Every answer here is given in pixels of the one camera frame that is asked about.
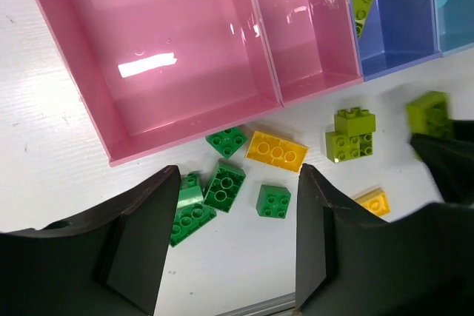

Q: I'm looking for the lime stacked lego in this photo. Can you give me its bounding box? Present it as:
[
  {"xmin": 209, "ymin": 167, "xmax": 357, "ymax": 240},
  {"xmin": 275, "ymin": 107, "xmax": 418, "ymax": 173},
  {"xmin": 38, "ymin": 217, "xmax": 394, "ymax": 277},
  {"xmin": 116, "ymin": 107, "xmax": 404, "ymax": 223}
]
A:
[{"xmin": 325, "ymin": 107, "xmax": 376, "ymax": 163}]

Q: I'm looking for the yellow short lego brick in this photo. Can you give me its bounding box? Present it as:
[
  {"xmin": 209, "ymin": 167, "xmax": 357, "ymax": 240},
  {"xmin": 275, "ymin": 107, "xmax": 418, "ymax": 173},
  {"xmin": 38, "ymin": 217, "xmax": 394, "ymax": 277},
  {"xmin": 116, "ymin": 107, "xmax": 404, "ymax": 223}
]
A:
[{"xmin": 245, "ymin": 131, "xmax": 308, "ymax": 173}]

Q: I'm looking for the lime long lego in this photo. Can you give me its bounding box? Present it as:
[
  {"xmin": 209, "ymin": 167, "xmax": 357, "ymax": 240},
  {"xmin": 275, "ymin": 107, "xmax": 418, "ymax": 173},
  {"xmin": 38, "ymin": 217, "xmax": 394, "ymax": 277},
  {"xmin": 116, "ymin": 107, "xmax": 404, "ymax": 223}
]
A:
[{"xmin": 406, "ymin": 91, "xmax": 454, "ymax": 139}]

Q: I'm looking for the dark green upturned lego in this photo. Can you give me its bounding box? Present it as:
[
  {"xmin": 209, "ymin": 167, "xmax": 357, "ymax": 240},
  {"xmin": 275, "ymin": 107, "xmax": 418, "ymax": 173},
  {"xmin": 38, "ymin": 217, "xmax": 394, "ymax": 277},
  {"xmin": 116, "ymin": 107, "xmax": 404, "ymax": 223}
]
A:
[{"xmin": 204, "ymin": 159, "xmax": 246, "ymax": 212}]

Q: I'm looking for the dark blue bin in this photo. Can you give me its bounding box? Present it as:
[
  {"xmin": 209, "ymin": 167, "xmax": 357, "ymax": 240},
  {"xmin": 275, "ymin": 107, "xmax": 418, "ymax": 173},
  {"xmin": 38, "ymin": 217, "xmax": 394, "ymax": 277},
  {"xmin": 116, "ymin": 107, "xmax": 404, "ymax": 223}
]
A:
[{"xmin": 350, "ymin": 0, "xmax": 441, "ymax": 81}]

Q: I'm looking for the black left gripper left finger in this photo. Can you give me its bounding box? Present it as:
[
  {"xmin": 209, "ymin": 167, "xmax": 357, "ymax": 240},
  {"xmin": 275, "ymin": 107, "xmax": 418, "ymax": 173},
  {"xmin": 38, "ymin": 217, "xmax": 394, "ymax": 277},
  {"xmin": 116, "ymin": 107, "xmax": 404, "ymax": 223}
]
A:
[{"xmin": 1, "ymin": 165, "xmax": 181, "ymax": 315}]

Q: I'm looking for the yellow long lego plate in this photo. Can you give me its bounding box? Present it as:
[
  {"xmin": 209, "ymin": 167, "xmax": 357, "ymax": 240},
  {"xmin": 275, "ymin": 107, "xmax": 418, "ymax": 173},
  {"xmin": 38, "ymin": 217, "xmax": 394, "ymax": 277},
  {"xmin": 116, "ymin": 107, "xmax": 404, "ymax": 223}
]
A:
[{"xmin": 353, "ymin": 187, "xmax": 391, "ymax": 217}]

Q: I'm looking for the light blue bin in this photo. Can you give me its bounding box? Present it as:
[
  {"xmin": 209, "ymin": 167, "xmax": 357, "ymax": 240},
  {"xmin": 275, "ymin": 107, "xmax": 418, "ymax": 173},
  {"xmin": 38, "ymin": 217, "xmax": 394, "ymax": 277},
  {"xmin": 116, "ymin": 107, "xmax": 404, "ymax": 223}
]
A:
[{"xmin": 435, "ymin": 0, "xmax": 473, "ymax": 56}]

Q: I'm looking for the large pink bin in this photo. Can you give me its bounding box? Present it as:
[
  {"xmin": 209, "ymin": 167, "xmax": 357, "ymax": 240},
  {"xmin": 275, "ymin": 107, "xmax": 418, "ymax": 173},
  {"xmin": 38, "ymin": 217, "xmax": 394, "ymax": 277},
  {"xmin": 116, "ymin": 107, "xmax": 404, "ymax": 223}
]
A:
[{"xmin": 36, "ymin": 0, "xmax": 281, "ymax": 166}]

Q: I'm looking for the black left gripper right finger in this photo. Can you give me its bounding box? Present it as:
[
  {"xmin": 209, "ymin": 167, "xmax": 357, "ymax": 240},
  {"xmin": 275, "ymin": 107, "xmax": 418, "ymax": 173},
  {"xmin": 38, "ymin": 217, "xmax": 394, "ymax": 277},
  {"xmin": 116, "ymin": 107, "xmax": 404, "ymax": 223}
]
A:
[{"xmin": 296, "ymin": 164, "xmax": 473, "ymax": 315}]

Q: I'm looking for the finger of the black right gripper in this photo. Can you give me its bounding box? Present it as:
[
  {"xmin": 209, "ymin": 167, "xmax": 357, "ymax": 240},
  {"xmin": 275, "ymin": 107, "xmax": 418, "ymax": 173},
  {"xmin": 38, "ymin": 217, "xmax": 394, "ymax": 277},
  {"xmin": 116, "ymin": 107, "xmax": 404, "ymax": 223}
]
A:
[{"xmin": 410, "ymin": 120, "xmax": 473, "ymax": 205}]

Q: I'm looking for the dark green lego right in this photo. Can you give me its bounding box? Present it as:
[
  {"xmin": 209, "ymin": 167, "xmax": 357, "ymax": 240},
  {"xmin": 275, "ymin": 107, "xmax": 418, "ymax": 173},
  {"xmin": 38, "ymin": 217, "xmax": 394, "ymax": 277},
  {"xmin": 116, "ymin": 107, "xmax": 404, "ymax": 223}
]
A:
[{"xmin": 256, "ymin": 184, "xmax": 291, "ymax": 219}]

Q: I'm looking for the dark green square lego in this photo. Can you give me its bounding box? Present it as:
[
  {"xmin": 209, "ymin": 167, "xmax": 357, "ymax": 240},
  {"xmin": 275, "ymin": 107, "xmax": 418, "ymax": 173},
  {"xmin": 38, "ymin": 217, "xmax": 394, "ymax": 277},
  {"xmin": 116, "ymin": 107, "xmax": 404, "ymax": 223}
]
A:
[{"xmin": 206, "ymin": 127, "xmax": 247, "ymax": 158}]

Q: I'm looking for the small dark green lego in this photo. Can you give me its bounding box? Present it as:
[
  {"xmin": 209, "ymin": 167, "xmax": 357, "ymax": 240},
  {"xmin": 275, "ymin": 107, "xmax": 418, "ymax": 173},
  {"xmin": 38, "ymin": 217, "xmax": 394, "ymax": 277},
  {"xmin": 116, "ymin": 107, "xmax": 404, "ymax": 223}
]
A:
[{"xmin": 177, "ymin": 172, "xmax": 204, "ymax": 209}]

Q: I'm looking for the dark green long lego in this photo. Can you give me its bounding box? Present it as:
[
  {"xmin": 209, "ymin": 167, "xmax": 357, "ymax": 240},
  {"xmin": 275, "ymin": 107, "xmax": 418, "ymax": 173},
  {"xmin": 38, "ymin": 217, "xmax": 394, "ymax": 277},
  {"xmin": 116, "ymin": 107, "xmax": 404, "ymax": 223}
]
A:
[{"xmin": 170, "ymin": 203, "xmax": 217, "ymax": 247}]

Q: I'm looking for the small pink bin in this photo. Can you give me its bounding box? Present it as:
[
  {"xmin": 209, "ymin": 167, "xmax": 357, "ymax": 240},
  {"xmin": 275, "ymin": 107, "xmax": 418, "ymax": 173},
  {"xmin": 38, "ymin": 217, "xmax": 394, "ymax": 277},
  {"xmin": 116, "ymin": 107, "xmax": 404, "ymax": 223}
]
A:
[{"xmin": 257, "ymin": 0, "xmax": 362, "ymax": 107}]

